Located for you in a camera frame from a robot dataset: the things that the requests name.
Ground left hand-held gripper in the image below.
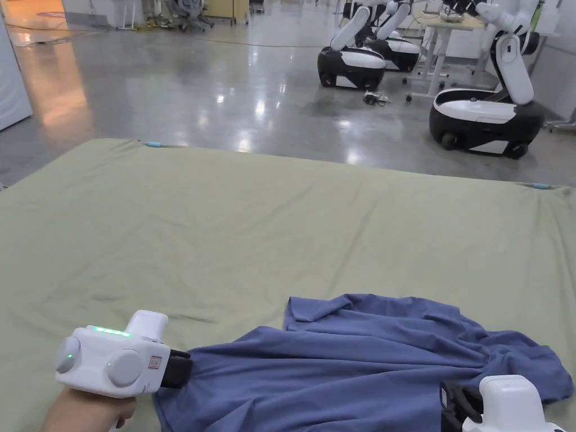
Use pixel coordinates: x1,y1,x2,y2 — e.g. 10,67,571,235
53,309,195,399

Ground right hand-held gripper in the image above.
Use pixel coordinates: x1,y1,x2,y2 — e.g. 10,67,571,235
439,375,576,432

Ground dark blue shirt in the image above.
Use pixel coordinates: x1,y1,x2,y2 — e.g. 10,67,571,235
152,293,573,432

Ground person's left hand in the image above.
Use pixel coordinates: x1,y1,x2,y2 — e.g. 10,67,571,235
40,386,138,432

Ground bed with pale green sheet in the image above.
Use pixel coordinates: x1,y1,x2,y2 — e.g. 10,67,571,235
0,137,576,432

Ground white and black wheeled robot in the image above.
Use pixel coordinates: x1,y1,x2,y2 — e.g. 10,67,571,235
317,0,388,90
428,0,546,160
372,0,422,74

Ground grey office chair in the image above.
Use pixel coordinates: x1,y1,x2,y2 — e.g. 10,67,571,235
161,0,215,33

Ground white desk on castors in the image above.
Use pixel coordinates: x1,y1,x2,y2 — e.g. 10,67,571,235
402,12,498,104

